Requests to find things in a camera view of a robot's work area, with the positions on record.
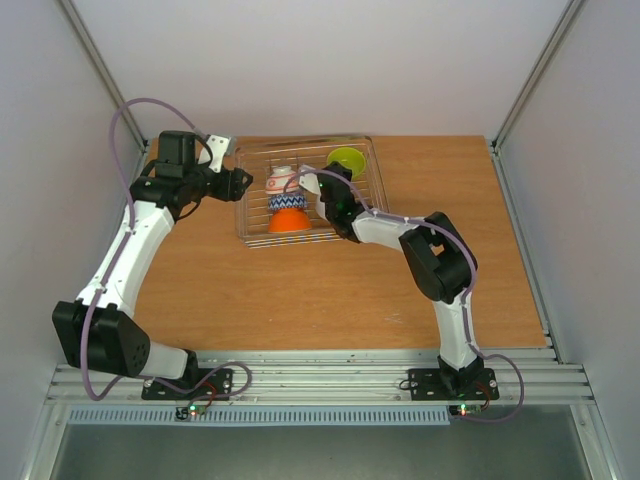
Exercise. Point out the white bowl orange outside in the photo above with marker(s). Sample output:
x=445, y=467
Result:
x=289, y=220

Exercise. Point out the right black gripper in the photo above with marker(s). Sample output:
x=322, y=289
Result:
x=331, y=178

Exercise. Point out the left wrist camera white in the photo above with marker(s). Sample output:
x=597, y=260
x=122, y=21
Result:
x=215, y=150

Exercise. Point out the right controller board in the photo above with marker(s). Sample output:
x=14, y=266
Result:
x=465, y=410

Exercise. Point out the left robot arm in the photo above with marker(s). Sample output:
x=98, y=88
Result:
x=97, y=331

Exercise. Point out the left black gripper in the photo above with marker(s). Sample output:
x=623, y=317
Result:
x=232, y=190

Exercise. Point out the red patterned bowl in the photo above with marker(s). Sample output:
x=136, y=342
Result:
x=281, y=180

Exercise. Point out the controller board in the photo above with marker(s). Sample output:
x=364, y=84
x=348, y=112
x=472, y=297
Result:
x=192, y=411
x=465, y=410

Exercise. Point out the yellow bowl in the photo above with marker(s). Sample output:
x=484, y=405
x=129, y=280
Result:
x=349, y=158

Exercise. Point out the grey slotted cable duct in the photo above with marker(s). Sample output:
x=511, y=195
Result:
x=260, y=416

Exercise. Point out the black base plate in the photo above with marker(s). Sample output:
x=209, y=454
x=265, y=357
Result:
x=210, y=382
x=425, y=384

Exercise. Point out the wire dish rack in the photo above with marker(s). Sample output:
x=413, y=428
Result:
x=260, y=158

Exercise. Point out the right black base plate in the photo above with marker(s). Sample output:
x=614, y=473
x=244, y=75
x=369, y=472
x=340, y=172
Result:
x=425, y=384

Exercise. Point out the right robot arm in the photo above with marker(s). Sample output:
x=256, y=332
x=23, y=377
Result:
x=442, y=266

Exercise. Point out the left controller board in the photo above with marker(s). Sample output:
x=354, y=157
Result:
x=192, y=411

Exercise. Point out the blue patterned bowl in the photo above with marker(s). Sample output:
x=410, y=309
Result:
x=295, y=200

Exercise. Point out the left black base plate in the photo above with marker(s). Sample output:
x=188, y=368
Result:
x=210, y=382

